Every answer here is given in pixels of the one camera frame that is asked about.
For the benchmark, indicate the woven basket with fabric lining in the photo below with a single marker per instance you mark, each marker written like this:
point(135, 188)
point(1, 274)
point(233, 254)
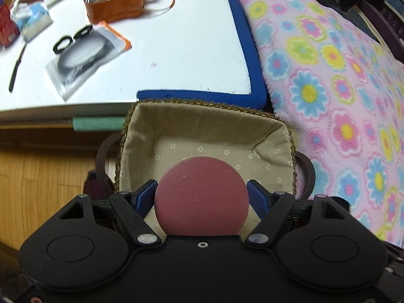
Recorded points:
point(202, 129)

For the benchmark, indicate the round dark red compact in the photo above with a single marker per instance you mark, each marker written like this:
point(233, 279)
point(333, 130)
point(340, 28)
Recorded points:
point(202, 195)

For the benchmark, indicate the green foam strip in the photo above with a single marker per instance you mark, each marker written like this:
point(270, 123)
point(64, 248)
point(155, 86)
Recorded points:
point(97, 123)

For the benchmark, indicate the red box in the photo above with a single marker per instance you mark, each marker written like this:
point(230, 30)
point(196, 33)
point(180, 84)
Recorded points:
point(7, 26)

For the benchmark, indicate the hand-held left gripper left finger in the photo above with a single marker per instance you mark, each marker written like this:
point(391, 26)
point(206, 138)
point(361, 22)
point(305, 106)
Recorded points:
point(145, 195)

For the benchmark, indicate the pink floral fleece blanket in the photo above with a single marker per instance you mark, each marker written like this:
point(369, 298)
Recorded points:
point(331, 101)

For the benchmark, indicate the black pen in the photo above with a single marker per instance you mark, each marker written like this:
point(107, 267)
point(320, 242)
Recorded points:
point(16, 69)

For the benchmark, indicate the white blue tissue pack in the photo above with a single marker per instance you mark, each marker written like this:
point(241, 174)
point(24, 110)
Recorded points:
point(31, 19)

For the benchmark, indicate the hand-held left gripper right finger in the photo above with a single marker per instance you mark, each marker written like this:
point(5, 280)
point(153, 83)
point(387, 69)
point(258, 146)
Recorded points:
point(257, 196)

